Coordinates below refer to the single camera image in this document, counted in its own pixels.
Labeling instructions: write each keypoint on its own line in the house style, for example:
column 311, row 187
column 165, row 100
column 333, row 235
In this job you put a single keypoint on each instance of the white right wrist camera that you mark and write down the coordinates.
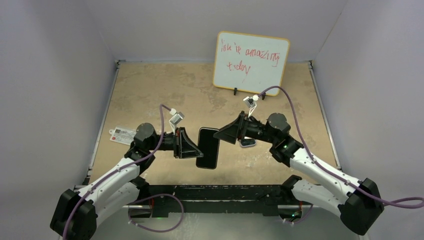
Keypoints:
column 251, row 102

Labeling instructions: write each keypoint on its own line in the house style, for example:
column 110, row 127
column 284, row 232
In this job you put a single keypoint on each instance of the lavender phone case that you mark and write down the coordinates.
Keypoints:
column 247, row 142

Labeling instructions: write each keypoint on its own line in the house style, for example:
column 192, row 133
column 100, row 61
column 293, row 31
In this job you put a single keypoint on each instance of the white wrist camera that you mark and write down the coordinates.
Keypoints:
column 176, row 117
column 251, row 102

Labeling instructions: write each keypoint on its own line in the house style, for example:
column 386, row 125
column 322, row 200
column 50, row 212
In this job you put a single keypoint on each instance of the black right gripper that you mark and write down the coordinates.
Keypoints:
column 237, row 130

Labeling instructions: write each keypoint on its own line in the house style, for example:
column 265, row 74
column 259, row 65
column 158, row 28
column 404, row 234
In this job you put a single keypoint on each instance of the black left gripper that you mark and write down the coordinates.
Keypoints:
column 183, row 147

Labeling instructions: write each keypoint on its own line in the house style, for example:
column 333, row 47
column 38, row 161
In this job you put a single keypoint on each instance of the yellow framed whiteboard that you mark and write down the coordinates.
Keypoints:
column 250, row 63

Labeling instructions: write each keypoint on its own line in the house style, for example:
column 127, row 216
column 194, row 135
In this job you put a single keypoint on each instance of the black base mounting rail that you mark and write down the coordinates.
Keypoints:
column 267, row 200

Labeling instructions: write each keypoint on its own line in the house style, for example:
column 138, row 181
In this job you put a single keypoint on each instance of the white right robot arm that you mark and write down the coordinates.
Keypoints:
column 350, row 199

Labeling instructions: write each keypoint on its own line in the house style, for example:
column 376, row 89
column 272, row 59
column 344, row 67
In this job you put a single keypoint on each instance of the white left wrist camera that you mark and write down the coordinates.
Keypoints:
column 176, row 117

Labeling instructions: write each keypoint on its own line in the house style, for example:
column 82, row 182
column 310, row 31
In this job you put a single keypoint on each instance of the small white card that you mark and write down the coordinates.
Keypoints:
column 122, row 135

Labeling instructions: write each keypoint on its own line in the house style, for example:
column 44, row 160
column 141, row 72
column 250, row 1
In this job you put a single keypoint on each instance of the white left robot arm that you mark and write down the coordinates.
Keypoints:
column 78, row 213

